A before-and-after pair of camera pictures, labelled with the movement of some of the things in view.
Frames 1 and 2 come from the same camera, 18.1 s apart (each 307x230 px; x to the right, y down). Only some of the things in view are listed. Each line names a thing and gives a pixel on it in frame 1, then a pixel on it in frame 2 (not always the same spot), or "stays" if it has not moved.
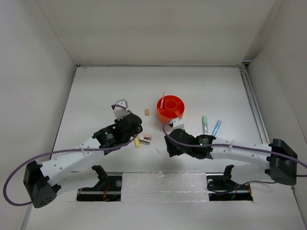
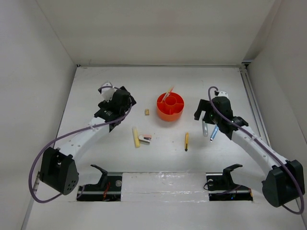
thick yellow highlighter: x=137 y=142 stays
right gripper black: x=171 y=153 → x=205 y=105
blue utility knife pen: x=217 y=127 stays
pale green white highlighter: x=205 y=125 stays
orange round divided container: x=173 y=109 stays
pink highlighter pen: x=162 y=100 → x=168 y=94
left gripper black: x=117 y=121 → x=127 y=107
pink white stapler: x=146 y=138 stays
